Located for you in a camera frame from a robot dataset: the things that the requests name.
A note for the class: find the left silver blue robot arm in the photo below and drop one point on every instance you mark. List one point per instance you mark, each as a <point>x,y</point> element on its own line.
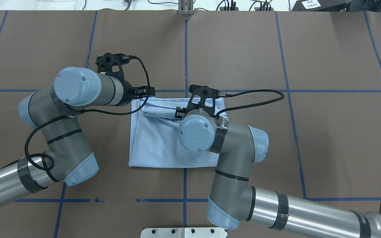
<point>57,149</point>

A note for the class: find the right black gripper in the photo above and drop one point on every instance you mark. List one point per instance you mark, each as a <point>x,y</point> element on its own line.
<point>178,113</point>

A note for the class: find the light blue t-shirt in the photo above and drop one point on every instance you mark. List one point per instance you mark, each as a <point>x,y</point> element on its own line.
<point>154,140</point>

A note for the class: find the aluminium frame post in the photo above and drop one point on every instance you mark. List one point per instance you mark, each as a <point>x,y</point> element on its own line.
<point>185,7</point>

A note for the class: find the black box white label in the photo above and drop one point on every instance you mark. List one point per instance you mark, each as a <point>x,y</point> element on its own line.
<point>321,6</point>

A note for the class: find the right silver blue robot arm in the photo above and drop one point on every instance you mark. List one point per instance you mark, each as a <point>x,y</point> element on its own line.
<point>232,200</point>

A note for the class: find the white pedestal column base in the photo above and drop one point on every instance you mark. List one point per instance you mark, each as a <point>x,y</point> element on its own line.
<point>184,232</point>

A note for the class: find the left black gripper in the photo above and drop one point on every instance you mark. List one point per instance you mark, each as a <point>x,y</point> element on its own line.
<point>128,93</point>

